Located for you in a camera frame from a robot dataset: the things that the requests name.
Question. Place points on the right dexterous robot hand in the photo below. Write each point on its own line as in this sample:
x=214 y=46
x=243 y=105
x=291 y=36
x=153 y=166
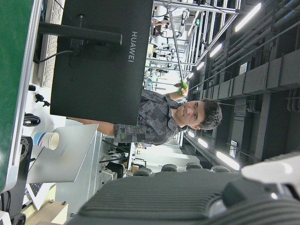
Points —
x=164 y=199

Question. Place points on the man in patterned shirt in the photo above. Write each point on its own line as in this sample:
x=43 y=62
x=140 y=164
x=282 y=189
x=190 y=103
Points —
x=154 y=117

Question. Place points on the silver laptop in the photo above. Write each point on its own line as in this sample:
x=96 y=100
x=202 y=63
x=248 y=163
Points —
x=68 y=154

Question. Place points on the open white laptop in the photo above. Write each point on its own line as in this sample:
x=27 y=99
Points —
x=35 y=191

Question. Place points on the striped paper cup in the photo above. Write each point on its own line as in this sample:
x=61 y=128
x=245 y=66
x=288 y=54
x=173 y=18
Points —
x=45 y=140

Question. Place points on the black Huawei monitor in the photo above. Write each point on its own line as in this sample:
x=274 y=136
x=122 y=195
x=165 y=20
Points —
x=100 y=77

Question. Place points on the metal pole green grip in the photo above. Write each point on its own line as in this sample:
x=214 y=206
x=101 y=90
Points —
x=175 y=44

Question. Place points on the black adapter plug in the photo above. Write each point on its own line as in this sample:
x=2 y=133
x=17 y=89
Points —
x=42 y=99

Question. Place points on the ceiling strip light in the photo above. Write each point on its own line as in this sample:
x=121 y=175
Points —
x=215 y=50
x=248 y=17

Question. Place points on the white keyboard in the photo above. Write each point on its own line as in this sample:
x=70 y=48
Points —
x=50 y=56

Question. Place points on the green conveyor belt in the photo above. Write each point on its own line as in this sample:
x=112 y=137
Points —
x=11 y=70

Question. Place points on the black metal bracket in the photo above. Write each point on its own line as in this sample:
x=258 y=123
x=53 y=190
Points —
x=24 y=159

